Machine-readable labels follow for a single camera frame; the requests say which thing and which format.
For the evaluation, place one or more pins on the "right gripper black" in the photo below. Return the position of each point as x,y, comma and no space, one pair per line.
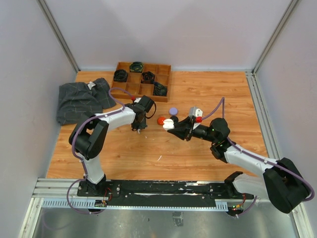
184,128

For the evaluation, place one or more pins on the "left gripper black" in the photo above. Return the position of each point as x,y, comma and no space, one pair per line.
142,126

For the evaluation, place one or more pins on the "white earbud charging case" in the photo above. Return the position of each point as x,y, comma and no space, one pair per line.
168,124

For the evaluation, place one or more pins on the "orange earbud charging case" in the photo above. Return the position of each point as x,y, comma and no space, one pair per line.
161,120

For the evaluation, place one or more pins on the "purple earbud charging case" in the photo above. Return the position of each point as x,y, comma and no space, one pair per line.
173,111

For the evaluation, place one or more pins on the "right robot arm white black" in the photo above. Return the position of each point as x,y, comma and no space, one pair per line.
279,181

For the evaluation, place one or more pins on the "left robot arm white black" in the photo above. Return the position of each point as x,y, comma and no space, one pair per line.
88,137

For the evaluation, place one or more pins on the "dark blue rolled tie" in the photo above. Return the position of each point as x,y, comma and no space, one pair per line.
159,89

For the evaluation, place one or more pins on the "wooden compartment tray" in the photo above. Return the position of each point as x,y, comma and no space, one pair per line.
134,86

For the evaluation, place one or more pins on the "dark red rolled tie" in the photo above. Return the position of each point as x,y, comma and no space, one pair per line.
148,77

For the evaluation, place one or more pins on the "dark rolled tie left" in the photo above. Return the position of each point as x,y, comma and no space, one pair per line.
120,75

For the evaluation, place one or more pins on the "dark rolled tie top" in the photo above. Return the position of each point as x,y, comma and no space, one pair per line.
136,67

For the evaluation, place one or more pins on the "grey checked cloth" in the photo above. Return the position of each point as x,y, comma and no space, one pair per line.
77,98

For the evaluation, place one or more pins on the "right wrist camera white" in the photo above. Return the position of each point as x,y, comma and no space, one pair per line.
196,114

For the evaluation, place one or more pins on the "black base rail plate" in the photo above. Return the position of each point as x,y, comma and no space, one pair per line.
165,189

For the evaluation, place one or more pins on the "white cable duct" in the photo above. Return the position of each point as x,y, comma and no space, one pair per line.
130,203

